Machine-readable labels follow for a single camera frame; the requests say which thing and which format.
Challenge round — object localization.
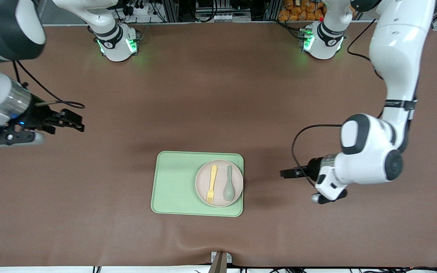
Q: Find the beige round plate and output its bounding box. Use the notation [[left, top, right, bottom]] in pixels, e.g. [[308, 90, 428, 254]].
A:
[[195, 160, 244, 207]]

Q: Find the yellow plastic fork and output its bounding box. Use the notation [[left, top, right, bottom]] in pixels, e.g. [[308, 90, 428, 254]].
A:
[[207, 165, 218, 204]]

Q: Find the grey-green plastic spoon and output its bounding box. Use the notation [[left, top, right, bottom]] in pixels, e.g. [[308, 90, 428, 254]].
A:
[[223, 165, 236, 202]]

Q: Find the brown table mat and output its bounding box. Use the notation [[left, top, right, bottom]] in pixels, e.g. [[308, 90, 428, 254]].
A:
[[0, 22, 437, 268]]

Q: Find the light green rectangular tray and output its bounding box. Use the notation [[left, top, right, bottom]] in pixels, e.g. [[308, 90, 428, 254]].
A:
[[151, 151, 244, 217]]

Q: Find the white power strip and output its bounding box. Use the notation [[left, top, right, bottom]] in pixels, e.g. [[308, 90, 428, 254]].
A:
[[125, 3, 151, 16]]

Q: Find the orange objects pile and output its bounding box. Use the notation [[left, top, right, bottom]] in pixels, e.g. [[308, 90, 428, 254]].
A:
[[278, 0, 326, 22]]

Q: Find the white terminal block strip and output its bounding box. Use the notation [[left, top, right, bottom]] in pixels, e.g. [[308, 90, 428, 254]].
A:
[[196, 14, 252, 22]]

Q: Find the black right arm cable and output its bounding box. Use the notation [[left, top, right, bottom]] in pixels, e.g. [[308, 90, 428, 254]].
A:
[[12, 60, 86, 110]]

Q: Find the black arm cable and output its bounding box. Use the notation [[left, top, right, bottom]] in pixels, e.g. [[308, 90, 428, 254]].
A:
[[291, 19, 386, 187], [12, 60, 86, 110]]

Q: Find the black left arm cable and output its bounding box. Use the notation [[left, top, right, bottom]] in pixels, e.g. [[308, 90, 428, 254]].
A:
[[291, 19, 386, 187]]

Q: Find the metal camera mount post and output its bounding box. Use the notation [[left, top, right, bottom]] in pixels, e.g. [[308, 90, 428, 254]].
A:
[[208, 251, 233, 273]]

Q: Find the aluminium frame post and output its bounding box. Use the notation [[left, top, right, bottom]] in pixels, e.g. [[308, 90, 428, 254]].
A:
[[267, 0, 283, 21], [161, 0, 180, 22]]

